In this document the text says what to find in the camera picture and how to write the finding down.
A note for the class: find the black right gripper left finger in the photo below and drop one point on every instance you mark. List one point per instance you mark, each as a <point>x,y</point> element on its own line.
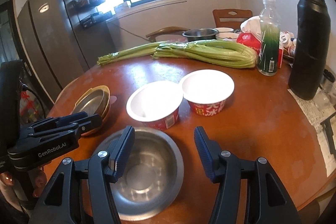
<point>79,191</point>

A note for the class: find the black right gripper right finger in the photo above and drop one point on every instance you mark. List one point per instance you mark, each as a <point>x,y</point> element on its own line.
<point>268,201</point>

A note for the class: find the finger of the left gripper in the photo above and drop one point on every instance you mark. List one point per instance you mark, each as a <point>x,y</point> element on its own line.
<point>51,122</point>
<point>84,125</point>

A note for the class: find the stainless steel plate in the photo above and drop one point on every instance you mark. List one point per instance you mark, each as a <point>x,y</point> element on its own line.
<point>91,102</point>

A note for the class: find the stainless steel bowl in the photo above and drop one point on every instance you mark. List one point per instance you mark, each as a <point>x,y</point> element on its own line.
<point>152,178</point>

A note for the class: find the pink plastic plate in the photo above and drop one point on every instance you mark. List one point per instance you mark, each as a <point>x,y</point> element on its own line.
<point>112,99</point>

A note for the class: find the left hand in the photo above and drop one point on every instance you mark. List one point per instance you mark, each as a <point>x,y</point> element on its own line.
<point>13,192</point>

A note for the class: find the grey refrigerator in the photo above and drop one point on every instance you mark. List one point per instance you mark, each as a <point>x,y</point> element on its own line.
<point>59,49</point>

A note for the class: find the red paper bowl near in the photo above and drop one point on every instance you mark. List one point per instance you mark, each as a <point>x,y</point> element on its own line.
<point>156,104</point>

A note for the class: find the red paper bowl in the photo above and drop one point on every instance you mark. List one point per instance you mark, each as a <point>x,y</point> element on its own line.
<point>206,91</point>
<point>156,104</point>

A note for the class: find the glass sliding door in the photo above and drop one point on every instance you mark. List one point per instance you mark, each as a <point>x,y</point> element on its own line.
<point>8,50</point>

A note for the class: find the celery bunch left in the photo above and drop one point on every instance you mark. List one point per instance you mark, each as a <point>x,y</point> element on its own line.
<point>134,52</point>

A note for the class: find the celery bunch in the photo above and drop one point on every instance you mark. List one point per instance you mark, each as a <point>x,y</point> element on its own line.
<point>134,52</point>
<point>216,52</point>

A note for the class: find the curved wooden chair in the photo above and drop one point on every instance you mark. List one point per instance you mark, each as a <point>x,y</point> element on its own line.
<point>172,30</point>

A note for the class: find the red paper bowl far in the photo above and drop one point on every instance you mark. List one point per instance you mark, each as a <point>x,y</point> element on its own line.
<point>206,91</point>

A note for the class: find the steel bowl at back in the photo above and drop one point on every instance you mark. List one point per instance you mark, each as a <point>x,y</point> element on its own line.
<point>200,34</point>

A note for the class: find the celery bunch right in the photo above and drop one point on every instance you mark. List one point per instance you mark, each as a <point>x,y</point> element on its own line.
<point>216,52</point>

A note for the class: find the green plastic bottle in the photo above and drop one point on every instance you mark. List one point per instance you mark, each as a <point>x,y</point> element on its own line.
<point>270,23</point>

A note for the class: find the red packaging bag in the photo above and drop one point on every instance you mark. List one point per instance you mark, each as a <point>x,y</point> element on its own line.
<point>249,40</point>

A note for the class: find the black thermos flask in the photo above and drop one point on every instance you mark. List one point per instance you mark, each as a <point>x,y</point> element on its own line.
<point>314,27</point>

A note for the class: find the small yoghurt bottles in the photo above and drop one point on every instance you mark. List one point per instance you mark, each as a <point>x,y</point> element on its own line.
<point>288,41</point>

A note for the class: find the white bowl with food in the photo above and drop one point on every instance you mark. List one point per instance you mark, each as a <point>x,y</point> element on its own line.
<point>229,36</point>

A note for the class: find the white ceramic bowl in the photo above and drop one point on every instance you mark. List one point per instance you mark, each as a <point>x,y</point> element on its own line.
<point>224,29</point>

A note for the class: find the white plastic bag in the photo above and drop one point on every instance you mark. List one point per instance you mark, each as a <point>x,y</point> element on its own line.
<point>252,26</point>

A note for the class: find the wooden chair with backrest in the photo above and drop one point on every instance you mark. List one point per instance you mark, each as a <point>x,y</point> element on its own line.
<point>231,18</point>

